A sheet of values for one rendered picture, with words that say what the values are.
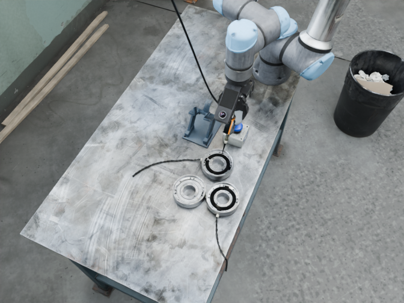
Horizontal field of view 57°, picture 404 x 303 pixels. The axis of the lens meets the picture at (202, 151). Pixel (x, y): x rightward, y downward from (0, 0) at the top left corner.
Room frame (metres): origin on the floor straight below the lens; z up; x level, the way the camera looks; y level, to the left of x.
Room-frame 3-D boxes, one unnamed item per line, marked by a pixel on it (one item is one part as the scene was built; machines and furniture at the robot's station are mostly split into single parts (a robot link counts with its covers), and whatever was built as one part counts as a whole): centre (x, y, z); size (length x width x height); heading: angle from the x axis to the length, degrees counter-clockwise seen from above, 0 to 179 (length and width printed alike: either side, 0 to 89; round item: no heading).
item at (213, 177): (0.62, -0.05, 0.82); 0.10 x 0.10 x 0.04
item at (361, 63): (1.39, -0.97, 0.21); 0.34 x 0.34 x 0.43
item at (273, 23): (0.81, -0.17, 1.23); 0.11 x 0.11 x 0.08; 40
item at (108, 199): (0.82, 0.03, 0.79); 1.20 x 0.60 x 0.02; 154
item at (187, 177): (0.52, 0.04, 0.82); 0.10 x 0.10 x 0.04
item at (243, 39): (0.73, -0.11, 1.23); 0.09 x 0.08 x 0.11; 130
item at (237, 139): (0.75, -0.12, 0.82); 0.08 x 0.07 x 0.05; 154
